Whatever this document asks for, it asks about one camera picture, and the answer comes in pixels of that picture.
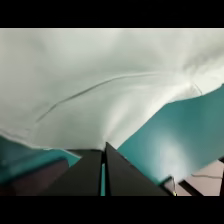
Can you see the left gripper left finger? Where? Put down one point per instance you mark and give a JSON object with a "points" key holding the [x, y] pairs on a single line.
{"points": [[81, 178]]}

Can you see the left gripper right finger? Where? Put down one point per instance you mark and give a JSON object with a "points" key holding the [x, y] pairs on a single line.
{"points": [[128, 178]]}

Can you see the white T-shirt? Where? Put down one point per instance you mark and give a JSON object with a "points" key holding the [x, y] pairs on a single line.
{"points": [[96, 83]]}

